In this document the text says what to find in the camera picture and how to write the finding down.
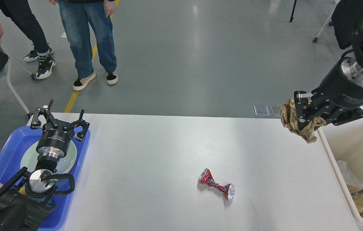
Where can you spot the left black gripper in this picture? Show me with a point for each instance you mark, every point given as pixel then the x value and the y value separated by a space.
pixel 54 141

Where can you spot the beige plastic bin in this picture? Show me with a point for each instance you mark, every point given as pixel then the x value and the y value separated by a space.
pixel 345 142

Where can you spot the brown paper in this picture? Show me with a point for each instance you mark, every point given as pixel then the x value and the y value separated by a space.
pixel 291 122

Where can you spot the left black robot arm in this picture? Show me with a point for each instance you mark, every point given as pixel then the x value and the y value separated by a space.
pixel 26 199

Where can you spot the small foil sheet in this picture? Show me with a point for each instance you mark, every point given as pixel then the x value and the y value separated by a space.
pixel 356 194

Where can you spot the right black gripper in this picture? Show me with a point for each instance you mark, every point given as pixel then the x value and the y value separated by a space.
pixel 343 86

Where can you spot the person in blue jeans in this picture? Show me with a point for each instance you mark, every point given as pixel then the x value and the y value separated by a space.
pixel 78 17

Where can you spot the chair with black jacket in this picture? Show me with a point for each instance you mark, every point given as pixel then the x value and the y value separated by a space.
pixel 345 19

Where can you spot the crushed red soda can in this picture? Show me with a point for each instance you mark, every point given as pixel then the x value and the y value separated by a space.
pixel 228 190

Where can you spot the large foil tray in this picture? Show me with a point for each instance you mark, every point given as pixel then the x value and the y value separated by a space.
pixel 352 182

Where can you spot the teal ceramic mug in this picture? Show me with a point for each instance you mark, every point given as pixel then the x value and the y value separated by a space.
pixel 22 191

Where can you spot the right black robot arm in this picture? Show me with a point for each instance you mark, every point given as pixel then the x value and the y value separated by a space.
pixel 357 49

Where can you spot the green ceramic plate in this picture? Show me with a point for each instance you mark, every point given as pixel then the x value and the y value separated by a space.
pixel 29 158

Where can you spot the person in black sneakers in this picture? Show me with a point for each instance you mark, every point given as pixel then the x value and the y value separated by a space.
pixel 21 14

